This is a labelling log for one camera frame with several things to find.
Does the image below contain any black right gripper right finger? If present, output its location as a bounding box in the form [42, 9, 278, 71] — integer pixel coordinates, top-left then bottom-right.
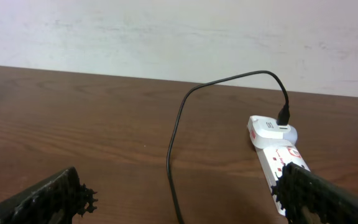
[271, 162, 358, 224]

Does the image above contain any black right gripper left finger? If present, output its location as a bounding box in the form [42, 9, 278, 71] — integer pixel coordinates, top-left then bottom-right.
[0, 167, 98, 224]

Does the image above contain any white charger adapter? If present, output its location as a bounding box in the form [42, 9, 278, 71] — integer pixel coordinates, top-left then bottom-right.
[247, 115, 298, 149]

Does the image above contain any white power strip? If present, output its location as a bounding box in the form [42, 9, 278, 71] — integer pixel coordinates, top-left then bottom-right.
[255, 144, 311, 217]

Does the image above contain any black charging cable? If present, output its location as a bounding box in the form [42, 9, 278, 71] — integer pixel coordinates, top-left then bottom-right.
[165, 70, 291, 224]

